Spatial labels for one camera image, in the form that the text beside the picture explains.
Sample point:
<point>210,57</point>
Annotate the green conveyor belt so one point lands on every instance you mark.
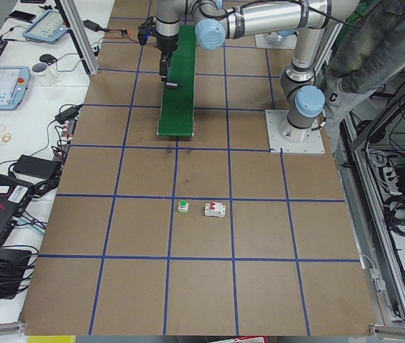
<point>177,105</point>

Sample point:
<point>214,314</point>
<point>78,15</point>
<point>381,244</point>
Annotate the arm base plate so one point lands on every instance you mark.
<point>275,41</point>
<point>286,139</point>

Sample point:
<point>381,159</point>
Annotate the far teach pendant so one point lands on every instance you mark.
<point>48,28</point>

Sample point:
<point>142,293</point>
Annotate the person in grey jacket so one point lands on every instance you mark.
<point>367,57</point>

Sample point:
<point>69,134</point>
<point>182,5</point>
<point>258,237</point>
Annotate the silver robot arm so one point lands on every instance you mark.
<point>239,58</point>

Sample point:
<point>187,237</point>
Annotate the black power brick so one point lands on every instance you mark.
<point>36,167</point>

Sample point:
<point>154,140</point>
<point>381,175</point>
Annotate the aluminium frame post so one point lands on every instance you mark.
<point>70,15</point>

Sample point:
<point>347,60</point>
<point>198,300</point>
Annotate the black power adapter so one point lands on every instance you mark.
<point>91,25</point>

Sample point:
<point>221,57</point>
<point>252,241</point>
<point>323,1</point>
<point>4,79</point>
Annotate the white paper cup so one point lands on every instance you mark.
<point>46,75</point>

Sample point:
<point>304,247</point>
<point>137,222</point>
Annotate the green push button switch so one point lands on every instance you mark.
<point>183,206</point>

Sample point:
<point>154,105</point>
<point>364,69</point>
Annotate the teach pendant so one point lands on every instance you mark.
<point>14,81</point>
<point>48,28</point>

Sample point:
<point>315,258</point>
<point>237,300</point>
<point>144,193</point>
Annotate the white green circuit breaker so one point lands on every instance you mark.
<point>215,209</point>

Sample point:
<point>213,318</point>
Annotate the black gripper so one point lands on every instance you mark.
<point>166,44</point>

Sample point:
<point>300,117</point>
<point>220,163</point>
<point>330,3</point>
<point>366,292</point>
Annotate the near teach pendant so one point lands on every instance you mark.
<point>14,81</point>

